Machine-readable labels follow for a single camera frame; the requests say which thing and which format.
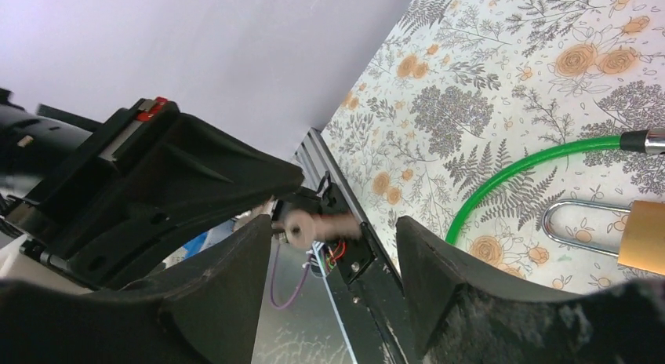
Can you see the person in blue shirt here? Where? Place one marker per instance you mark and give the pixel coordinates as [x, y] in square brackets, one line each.
[214, 236]

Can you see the brass padlock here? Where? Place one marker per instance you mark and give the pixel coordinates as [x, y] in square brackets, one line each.
[641, 245]

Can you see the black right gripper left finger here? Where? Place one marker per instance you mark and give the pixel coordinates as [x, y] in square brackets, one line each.
[205, 309]

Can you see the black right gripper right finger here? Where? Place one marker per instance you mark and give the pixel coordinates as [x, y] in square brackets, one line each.
[463, 310]

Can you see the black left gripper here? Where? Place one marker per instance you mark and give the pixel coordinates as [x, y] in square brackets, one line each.
[104, 208]

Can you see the green cable lock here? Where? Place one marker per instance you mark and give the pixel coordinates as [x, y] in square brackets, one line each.
[649, 141]

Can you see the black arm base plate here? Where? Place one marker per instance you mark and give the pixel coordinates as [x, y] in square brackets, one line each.
[362, 287]

